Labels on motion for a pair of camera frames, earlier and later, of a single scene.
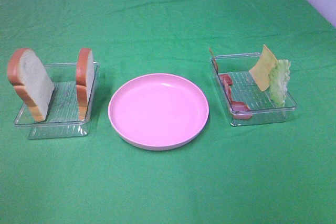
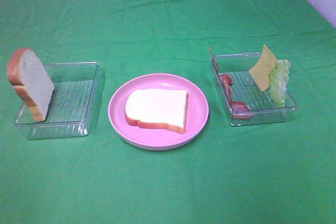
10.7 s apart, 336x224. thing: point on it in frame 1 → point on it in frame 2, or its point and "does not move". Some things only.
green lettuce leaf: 279,75 does not move
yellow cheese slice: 262,71 does not move
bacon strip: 240,110 does not move
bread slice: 84,80 → 157,107
